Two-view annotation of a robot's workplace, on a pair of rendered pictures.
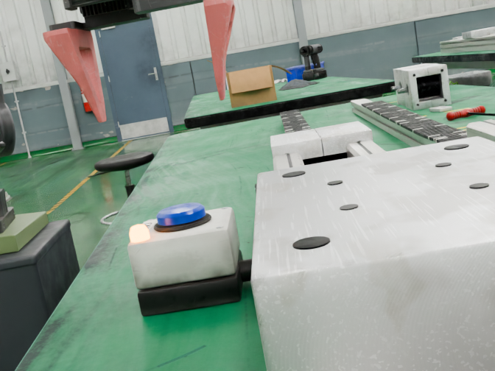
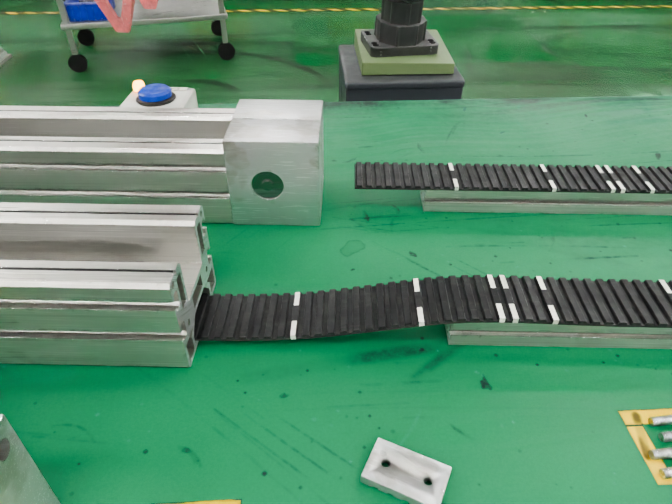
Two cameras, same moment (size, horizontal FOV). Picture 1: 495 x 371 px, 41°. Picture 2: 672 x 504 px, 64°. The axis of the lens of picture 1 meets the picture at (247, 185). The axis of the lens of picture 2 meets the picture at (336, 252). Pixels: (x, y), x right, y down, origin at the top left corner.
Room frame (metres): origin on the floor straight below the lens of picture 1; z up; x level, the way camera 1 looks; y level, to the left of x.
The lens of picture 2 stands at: (0.72, -0.59, 1.10)
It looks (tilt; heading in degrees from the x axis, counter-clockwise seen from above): 38 degrees down; 88
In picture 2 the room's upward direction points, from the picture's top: straight up
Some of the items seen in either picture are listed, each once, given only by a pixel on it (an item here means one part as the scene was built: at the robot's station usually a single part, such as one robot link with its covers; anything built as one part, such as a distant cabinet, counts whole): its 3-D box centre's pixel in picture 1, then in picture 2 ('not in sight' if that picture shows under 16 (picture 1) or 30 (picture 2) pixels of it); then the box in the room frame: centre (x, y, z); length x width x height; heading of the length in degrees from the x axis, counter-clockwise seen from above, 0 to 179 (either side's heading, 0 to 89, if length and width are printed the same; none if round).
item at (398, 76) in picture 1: (412, 85); not in sight; (1.72, -0.47, 0.83); 0.11 x 0.10 x 0.10; 89
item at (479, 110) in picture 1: (487, 114); not in sight; (1.21, -0.46, 0.79); 0.16 x 0.08 x 0.02; 12
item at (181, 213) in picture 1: (182, 218); (155, 96); (0.52, 0.06, 0.84); 0.04 x 0.04 x 0.02
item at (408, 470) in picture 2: not in sight; (406, 474); (0.77, -0.41, 0.78); 0.05 x 0.03 x 0.01; 153
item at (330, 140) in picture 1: (313, 178); (280, 155); (0.68, -0.07, 0.83); 0.12 x 0.09 x 0.10; 87
